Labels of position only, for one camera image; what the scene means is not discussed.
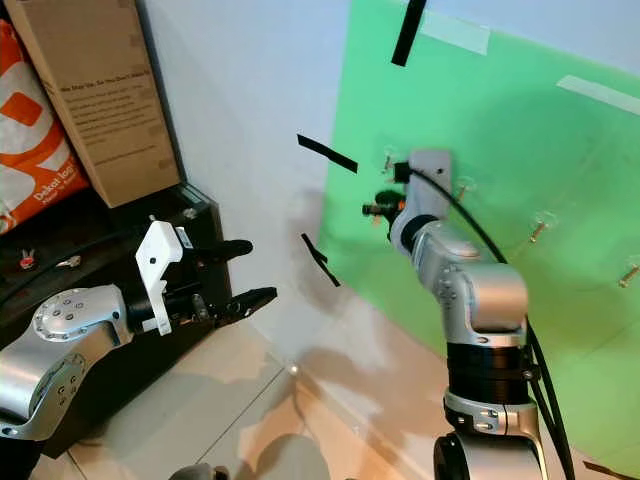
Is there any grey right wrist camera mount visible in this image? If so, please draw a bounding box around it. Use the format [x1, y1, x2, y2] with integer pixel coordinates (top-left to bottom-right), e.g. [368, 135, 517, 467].
[395, 148, 454, 217]

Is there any brown cardboard box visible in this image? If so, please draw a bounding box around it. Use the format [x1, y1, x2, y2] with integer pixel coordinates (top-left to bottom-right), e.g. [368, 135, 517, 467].
[3, 0, 183, 208]

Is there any orange white shopping bag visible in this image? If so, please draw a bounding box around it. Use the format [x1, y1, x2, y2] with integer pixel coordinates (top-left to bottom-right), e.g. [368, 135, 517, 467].
[0, 20, 92, 234]

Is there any clear tape strip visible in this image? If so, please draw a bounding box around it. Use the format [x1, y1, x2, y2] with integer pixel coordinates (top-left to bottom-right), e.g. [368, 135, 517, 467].
[420, 10, 493, 57]
[556, 74, 640, 117]

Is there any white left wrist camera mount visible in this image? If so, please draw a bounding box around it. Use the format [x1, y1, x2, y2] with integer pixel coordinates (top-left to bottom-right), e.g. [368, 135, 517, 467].
[136, 220, 187, 335]

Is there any black low cabinet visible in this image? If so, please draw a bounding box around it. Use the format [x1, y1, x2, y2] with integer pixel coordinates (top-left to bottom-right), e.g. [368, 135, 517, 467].
[0, 182, 223, 461]

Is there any black tape strip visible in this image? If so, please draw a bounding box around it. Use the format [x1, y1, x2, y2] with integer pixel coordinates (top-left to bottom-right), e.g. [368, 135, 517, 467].
[301, 233, 342, 288]
[297, 134, 359, 173]
[390, 0, 427, 67]

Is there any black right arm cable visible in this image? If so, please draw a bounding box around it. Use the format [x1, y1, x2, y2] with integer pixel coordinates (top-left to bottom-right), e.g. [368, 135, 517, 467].
[395, 163, 577, 480]

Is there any green wall sheet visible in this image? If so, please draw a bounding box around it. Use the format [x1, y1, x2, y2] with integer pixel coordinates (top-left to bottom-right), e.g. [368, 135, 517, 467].
[315, 0, 640, 473]

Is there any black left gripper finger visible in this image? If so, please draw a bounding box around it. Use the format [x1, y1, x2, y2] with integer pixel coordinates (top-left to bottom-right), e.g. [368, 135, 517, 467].
[196, 239, 254, 265]
[216, 287, 278, 323]

